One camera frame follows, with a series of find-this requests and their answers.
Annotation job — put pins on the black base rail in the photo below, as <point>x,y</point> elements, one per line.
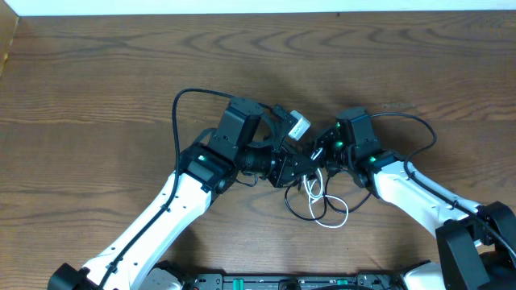
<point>282,282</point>

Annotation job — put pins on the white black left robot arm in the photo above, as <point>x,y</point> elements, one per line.
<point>250,138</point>

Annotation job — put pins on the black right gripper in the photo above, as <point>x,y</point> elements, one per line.
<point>327,151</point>

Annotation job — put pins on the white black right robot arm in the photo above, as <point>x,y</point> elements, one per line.
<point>476,243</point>

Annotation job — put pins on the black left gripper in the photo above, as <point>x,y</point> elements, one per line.
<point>280,169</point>

